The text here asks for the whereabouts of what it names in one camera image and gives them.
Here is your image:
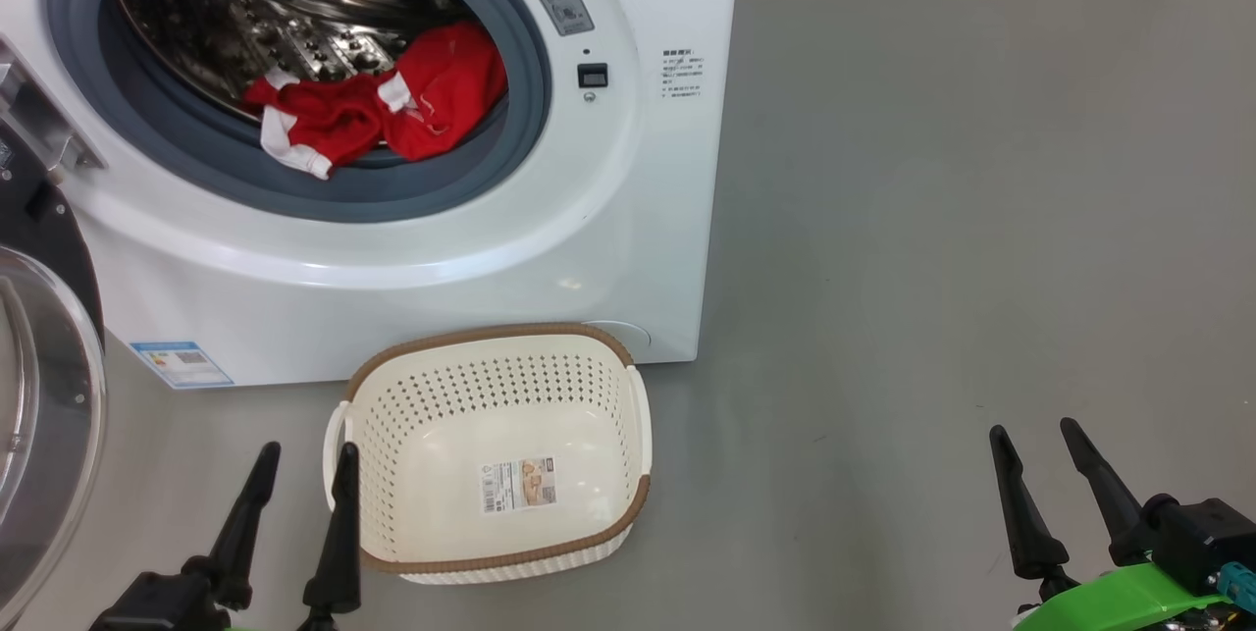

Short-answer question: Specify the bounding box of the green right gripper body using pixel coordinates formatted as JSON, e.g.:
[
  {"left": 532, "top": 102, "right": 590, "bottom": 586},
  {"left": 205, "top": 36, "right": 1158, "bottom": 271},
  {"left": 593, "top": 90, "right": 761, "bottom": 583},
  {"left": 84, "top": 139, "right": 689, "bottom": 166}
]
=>
[{"left": 1011, "top": 562, "right": 1239, "bottom": 631}]

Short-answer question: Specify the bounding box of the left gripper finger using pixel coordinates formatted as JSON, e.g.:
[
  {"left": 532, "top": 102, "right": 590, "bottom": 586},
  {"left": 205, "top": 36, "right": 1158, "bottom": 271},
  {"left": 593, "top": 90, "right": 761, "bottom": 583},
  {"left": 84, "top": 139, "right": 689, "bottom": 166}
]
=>
[
  {"left": 299, "top": 442, "right": 362, "bottom": 631},
  {"left": 201, "top": 442, "right": 282, "bottom": 612}
]

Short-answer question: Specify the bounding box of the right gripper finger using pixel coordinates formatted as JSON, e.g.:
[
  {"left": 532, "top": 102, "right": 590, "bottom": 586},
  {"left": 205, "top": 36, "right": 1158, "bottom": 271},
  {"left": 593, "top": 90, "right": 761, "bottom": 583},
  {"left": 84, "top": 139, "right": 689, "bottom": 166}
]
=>
[
  {"left": 1060, "top": 417, "right": 1159, "bottom": 568},
  {"left": 989, "top": 425, "right": 1080, "bottom": 603}
]

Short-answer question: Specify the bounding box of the washing machine door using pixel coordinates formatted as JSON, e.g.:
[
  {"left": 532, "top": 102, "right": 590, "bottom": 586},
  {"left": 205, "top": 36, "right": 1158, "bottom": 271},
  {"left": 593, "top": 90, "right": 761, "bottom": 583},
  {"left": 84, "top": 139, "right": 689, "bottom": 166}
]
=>
[{"left": 0, "top": 121, "right": 107, "bottom": 630}]

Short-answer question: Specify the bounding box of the red and white garment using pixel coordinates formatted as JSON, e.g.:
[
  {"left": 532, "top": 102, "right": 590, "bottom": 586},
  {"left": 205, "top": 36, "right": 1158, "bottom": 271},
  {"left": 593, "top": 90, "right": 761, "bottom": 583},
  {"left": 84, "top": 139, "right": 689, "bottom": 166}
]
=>
[{"left": 243, "top": 21, "right": 509, "bottom": 181}]

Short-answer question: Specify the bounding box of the cream basket with brown rim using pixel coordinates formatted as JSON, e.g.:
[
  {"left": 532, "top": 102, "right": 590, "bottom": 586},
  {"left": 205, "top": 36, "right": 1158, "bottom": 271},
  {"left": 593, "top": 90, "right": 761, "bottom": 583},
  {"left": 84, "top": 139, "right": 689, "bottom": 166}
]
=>
[{"left": 322, "top": 322, "right": 654, "bottom": 585}]

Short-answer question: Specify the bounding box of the printed instruction label sticker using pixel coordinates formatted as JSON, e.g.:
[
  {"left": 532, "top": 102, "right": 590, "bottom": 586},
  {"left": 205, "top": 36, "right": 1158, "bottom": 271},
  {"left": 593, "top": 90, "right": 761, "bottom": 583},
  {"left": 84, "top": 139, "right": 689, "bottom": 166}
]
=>
[{"left": 480, "top": 457, "right": 558, "bottom": 514}]

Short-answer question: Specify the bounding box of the white front-load washing machine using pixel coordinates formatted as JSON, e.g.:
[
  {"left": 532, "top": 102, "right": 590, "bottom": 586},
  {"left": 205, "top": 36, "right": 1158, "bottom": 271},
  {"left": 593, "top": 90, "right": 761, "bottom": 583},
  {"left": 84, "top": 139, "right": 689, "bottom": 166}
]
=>
[{"left": 0, "top": 0, "right": 744, "bottom": 389}]

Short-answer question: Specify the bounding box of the grey rubber door seal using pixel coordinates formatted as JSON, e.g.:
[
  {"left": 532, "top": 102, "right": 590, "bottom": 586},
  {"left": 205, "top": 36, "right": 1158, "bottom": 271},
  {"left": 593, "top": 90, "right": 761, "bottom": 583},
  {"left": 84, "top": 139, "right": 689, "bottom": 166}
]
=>
[{"left": 44, "top": 0, "right": 552, "bottom": 223}]

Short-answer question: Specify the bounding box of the stainless steel washer drum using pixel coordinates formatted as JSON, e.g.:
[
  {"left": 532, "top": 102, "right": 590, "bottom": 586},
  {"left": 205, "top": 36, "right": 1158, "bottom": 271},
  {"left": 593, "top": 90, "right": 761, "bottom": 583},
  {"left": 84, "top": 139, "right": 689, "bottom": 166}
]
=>
[{"left": 113, "top": 0, "right": 482, "bottom": 122}]

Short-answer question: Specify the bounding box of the blue energy label sticker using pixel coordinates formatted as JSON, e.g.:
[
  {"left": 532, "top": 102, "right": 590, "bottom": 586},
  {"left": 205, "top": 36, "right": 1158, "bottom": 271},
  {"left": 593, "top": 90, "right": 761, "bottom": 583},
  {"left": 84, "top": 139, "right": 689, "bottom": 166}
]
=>
[{"left": 130, "top": 341, "right": 235, "bottom": 389}]

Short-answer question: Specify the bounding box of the white round drain cover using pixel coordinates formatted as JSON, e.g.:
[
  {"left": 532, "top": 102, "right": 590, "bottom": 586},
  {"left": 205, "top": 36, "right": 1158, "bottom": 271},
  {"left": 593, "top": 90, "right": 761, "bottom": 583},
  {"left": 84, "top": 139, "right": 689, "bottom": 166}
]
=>
[{"left": 579, "top": 320, "right": 652, "bottom": 364}]

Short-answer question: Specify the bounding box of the teal cable connector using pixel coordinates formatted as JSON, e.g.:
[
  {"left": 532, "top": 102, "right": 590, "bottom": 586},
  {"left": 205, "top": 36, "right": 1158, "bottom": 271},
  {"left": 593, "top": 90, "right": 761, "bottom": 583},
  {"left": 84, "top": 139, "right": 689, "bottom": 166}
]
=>
[{"left": 1217, "top": 560, "right": 1256, "bottom": 612}]

